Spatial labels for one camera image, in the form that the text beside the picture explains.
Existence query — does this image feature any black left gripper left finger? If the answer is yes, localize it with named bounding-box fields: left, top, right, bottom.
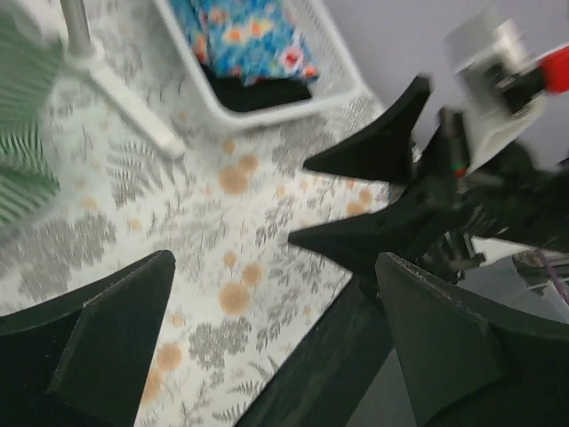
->
left=1, top=250, right=175, bottom=426

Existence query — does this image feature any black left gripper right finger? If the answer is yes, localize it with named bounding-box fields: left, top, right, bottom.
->
left=376, top=254, right=568, bottom=426

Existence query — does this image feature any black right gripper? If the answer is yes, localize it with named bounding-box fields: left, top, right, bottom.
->
left=288, top=75, right=568, bottom=281

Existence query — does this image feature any green striped tank top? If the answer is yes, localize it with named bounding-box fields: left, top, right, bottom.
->
left=1, top=12, right=64, bottom=229

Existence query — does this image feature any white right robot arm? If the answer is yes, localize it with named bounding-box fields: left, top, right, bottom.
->
left=288, top=76, right=568, bottom=282

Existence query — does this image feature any white right laundry basket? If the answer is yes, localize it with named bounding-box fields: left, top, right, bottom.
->
left=154, top=1, right=365, bottom=134

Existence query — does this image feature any floral table cloth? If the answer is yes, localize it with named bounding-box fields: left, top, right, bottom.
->
left=1, top=1, right=387, bottom=426

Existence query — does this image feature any black folded garment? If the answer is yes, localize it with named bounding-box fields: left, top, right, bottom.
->
left=201, top=64, right=312, bottom=113

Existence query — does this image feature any blue floral garment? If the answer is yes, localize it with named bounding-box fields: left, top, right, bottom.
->
left=169, top=0, right=320, bottom=85

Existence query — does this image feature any white clothes rack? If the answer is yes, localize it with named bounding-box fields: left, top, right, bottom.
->
left=1, top=1, right=186, bottom=159

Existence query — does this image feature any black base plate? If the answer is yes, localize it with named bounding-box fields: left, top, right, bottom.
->
left=237, top=278, right=393, bottom=427

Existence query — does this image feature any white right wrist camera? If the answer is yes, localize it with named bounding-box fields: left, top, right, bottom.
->
left=445, top=9, right=568, bottom=173

